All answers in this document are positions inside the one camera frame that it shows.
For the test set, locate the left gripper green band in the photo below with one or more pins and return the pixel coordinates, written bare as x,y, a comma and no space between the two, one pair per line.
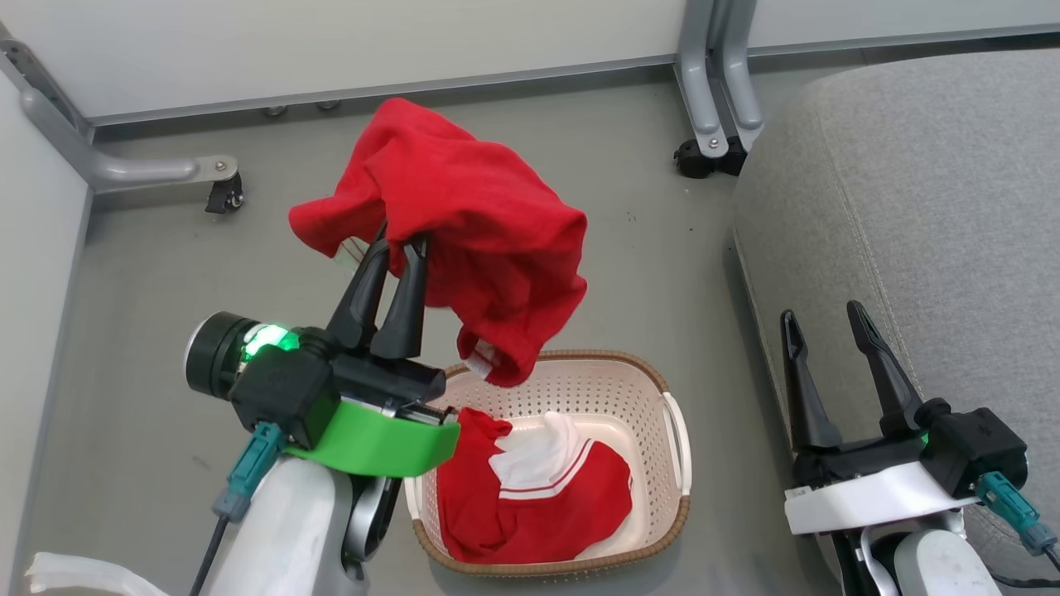
373,439

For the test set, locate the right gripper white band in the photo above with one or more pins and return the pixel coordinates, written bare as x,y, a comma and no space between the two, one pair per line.
869,497

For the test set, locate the plain red garment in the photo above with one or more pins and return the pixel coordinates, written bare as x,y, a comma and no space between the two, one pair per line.
480,207

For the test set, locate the red garment with white stripes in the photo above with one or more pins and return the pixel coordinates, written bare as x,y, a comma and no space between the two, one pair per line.
538,521

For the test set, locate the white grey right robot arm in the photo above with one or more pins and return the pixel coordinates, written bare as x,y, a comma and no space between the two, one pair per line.
944,567

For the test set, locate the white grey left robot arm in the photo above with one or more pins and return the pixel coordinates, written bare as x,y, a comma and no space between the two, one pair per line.
281,530

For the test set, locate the cream perforated laundry basket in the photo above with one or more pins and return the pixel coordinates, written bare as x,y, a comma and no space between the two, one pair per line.
613,389

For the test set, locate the small black caster wheel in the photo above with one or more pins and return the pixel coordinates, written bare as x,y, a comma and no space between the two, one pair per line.
225,196

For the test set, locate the small round levelling foot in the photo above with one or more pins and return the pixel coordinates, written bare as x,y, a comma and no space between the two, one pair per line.
328,105
275,110

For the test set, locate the grey fabric sofa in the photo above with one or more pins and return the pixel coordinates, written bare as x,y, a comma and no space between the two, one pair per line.
936,207

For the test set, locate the black double caster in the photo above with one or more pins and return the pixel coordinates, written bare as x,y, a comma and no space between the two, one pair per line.
691,159

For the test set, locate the long grey partition leg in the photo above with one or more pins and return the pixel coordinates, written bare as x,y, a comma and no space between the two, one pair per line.
124,170

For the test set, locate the white plastic sheet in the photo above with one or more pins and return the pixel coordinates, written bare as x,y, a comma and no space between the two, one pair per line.
74,575

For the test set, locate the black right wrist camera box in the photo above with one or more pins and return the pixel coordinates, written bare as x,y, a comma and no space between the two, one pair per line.
973,447

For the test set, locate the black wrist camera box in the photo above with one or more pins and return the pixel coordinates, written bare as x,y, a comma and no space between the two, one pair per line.
281,397
973,447

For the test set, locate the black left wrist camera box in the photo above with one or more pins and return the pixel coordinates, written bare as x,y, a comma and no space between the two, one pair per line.
281,397

